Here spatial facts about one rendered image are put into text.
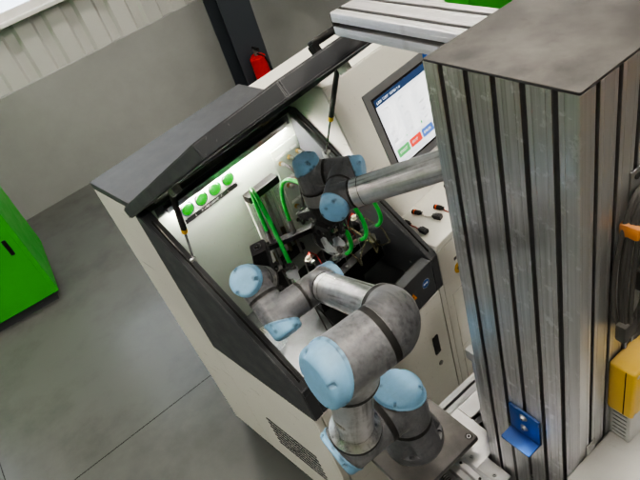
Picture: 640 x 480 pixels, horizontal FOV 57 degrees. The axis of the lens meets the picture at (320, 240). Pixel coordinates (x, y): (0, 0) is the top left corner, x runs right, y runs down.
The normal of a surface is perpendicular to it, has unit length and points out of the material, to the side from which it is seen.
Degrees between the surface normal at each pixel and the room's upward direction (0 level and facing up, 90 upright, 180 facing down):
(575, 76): 0
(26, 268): 90
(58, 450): 0
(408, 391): 8
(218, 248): 90
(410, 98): 76
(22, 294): 90
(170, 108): 90
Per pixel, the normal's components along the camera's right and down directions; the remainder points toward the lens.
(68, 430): -0.27, -0.74
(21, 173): 0.59, 0.37
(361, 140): 0.60, 0.11
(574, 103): -0.76, 0.55
